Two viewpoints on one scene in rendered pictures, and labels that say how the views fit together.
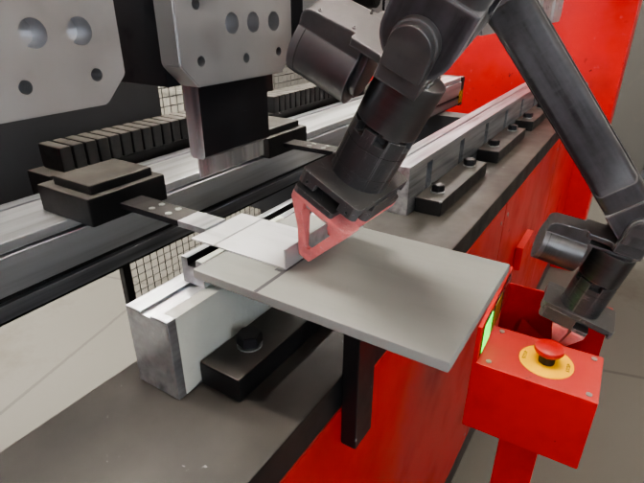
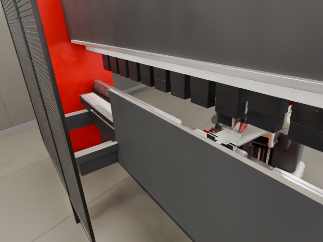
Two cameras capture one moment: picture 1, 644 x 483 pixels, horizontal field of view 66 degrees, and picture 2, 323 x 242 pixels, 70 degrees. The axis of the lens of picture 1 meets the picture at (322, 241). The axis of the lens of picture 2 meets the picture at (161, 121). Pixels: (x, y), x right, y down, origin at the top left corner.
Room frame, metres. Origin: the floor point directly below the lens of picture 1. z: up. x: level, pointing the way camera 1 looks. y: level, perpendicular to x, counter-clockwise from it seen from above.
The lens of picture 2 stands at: (0.37, 1.28, 1.66)
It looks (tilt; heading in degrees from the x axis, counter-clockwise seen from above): 25 degrees down; 294
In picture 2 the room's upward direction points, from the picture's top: 3 degrees counter-clockwise
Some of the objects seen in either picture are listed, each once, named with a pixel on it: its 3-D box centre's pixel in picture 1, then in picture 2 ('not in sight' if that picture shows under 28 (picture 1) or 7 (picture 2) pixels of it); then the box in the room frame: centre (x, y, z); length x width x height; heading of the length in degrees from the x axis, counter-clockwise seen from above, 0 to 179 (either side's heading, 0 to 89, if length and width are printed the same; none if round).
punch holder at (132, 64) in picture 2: not in sight; (137, 70); (1.33, -0.43, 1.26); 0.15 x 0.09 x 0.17; 148
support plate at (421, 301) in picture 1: (353, 270); (241, 133); (0.43, -0.03, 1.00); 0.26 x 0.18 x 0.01; 58
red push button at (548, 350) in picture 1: (547, 355); not in sight; (0.55, -0.32, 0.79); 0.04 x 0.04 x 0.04
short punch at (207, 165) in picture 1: (230, 121); (225, 119); (0.51, 0.09, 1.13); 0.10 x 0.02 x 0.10; 148
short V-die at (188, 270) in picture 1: (254, 237); (220, 140); (0.53, 0.08, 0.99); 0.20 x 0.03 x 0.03; 148
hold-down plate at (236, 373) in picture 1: (302, 311); not in sight; (0.52, 0.02, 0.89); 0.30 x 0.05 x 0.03; 148
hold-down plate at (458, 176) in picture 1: (453, 184); not in sight; (0.99, -0.28, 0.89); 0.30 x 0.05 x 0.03; 148
